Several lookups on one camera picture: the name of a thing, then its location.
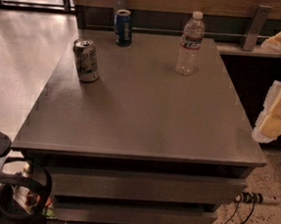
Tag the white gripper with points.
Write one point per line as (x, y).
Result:
(268, 126)

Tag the clear plastic water bottle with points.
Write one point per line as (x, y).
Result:
(190, 43)

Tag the white power strip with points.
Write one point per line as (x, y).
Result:
(248, 197)

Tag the grey drawer cabinet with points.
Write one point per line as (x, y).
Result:
(142, 144)

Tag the blue pepsi can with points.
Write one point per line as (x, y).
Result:
(123, 28)

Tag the white green soda can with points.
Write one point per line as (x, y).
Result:
(85, 57)

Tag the metal wall bracket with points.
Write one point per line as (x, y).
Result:
(249, 41)

